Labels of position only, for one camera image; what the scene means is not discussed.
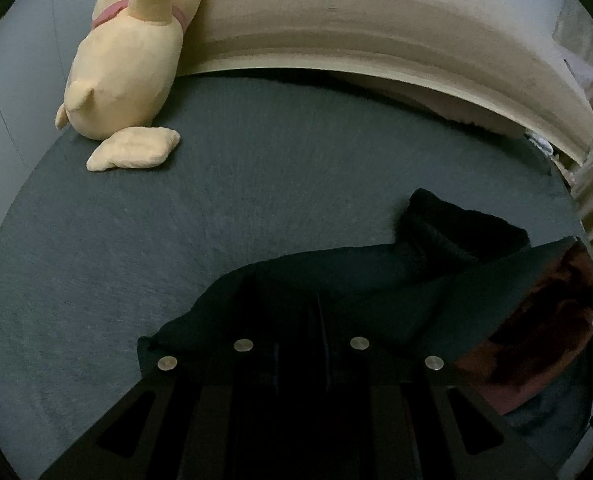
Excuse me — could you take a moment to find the beige wooden headboard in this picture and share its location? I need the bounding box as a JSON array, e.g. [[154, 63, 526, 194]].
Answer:
[[179, 0, 593, 166]]

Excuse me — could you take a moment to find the white cloth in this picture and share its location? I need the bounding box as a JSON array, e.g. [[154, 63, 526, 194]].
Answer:
[[523, 130, 555, 154]]

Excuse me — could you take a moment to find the dark puffer jacket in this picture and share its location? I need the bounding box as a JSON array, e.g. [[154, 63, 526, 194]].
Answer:
[[137, 187, 593, 456]]

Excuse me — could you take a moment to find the yellow plush toy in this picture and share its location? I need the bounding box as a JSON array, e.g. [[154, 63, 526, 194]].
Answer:
[[55, 0, 227, 173]]

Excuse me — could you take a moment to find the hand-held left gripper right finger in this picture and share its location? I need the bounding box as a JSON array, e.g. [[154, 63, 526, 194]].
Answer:
[[319, 300, 560, 480]]

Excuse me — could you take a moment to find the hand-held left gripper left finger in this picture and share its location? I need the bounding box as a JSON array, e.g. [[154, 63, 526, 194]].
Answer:
[[39, 299, 322, 480]]

